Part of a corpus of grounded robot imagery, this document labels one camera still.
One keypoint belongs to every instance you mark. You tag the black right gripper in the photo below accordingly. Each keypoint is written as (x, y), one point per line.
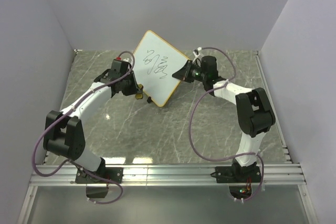
(184, 74)

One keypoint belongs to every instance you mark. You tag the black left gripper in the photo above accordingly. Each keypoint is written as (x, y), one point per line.
(133, 91)

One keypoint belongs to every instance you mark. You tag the yellow and black eraser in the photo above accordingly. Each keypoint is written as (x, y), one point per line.
(139, 93)

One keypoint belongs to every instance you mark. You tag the yellow framed whiteboard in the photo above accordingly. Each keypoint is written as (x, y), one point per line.
(155, 62)

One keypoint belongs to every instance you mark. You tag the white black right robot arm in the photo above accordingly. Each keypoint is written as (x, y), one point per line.
(254, 112)

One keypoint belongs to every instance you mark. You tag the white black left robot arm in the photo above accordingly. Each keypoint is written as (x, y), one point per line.
(64, 135)

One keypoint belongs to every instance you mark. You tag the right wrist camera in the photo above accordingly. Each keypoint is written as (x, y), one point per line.
(197, 54)

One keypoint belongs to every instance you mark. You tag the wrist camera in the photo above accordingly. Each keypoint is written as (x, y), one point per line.
(197, 54)
(124, 59)

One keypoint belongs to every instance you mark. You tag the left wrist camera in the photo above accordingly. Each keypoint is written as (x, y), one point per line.
(124, 59)

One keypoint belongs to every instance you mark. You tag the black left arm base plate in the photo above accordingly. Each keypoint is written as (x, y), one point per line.
(114, 174)

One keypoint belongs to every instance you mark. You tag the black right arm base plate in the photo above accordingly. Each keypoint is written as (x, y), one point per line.
(237, 174)

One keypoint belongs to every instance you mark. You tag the aluminium rail frame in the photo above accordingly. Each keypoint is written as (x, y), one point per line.
(167, 155)

